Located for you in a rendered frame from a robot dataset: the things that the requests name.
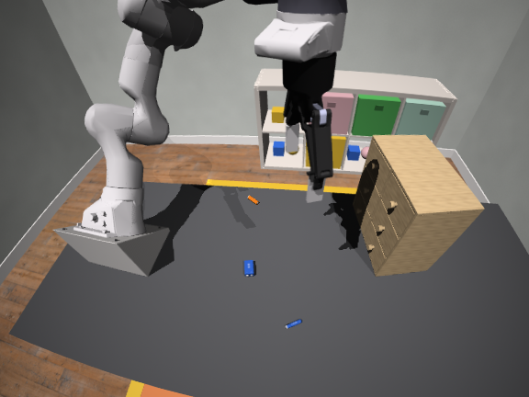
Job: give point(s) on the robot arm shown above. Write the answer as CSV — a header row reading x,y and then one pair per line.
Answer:
x,y
302,30

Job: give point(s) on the light wooden chest of drawers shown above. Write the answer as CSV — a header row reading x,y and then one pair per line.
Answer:
x,y
443,203

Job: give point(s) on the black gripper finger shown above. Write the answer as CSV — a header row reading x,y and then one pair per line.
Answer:
x,y
292,123
319,143

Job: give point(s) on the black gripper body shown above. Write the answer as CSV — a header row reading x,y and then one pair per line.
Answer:
x,y
313,78

